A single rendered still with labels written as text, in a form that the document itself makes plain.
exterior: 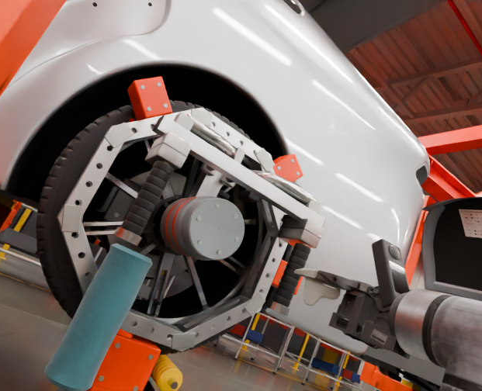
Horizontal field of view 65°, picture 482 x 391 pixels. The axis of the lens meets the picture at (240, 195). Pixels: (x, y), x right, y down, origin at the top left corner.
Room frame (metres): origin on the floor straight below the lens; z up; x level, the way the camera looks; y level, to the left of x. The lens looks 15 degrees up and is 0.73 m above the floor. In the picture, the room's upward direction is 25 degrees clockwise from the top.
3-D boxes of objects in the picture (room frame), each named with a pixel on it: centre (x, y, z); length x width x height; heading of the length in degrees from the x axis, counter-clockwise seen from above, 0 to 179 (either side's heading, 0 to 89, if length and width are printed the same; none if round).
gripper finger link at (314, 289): (0.65, -0.18, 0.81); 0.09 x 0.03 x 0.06; 57
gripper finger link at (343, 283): (0.61, -0.21, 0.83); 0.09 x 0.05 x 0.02; 57
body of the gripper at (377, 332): (0.58, -0.27, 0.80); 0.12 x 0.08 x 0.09; 24
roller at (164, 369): (1.08, 0.02, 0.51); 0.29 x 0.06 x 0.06; 24
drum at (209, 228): (0.87, 0.06, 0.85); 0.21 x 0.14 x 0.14; 24
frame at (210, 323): (0.94, 0.09, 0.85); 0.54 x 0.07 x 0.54; 114
